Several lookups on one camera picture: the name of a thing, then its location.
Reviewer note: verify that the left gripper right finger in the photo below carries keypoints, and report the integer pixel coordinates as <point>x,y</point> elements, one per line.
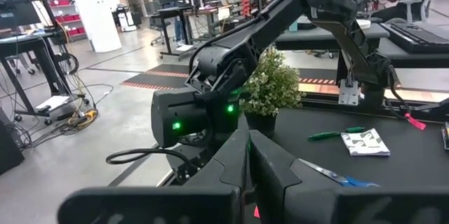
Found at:
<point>280,199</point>

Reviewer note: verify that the black keyboard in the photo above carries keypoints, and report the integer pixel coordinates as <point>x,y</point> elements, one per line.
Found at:
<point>417,36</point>

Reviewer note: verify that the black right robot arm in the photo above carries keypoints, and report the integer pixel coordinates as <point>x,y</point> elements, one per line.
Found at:
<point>245,34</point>

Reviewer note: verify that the green plant in black pot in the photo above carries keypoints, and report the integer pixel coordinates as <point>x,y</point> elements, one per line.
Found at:
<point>271,83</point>

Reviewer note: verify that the shelf with red bins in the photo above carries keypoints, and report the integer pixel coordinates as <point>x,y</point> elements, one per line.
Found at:
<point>65,17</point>

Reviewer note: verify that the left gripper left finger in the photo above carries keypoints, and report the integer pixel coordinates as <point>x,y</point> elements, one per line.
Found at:
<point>147,206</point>

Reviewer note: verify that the white machine on floor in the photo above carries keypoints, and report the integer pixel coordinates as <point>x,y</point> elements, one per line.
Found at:
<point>125,20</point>

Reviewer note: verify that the black desk on wheels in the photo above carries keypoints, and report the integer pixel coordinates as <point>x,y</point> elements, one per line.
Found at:
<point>38,41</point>

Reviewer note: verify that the black standing desk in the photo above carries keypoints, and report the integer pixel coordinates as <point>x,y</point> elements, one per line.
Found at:
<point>172,11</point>

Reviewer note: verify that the pink tape tag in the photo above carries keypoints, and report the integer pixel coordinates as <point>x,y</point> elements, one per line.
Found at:
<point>415,122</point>

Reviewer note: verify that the green pen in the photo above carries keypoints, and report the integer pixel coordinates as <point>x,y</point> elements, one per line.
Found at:
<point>333,134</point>

